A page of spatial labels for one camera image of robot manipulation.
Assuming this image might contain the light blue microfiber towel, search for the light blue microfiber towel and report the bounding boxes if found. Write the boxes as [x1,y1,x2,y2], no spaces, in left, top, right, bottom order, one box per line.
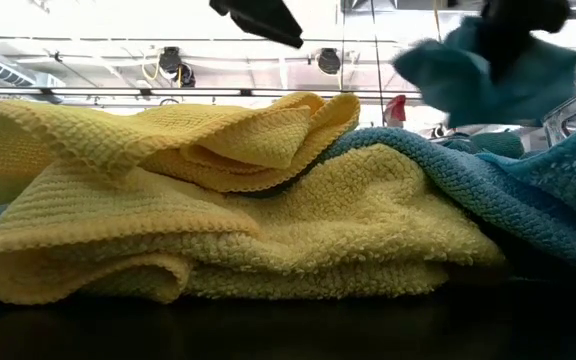
[0,112,576,304]

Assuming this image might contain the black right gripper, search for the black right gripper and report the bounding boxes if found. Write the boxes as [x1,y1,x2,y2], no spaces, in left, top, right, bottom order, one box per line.
[476,0,573,84]

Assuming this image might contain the yellow waffle microfiber towel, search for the yellow waffle microfiber towel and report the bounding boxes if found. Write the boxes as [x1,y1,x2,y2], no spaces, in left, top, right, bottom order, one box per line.
[0,91,362,211]

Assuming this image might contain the yellow fluffy microfiber towel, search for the yellow fluffy microfiber towel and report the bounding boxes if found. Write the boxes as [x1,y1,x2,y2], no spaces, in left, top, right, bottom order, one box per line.
[0,143,507,306]

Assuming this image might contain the clear plastic basket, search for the clear plastic basket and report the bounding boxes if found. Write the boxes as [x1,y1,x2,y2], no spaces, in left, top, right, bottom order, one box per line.
[541,73,576,149]
[425,132,474,147]

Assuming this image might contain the clear spray bottle red trigger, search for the clear spray bottle red trigger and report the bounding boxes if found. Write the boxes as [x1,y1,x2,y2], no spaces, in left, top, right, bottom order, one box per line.
[382,93,408,130]

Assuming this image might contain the yellow hanging cable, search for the yellow hanging cable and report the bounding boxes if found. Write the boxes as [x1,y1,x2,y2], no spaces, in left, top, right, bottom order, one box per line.
[431,0,444,42]

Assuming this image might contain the black ceiling cable reel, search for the black ceiling cable reel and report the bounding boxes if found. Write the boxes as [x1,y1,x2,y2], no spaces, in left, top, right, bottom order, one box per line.
[176,63,197,89]
[316,47,343,76]
[157,46,184,76]

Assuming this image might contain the teal microfiber towel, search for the teal microfiber towel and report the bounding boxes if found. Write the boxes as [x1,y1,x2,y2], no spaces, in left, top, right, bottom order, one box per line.
[441,129,526,160]
[391,16,576,130]

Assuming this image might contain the long horizontal ceiling rail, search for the long horizontal ceiling rail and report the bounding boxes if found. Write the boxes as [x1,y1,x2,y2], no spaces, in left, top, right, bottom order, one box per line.
[0,87,422,100]

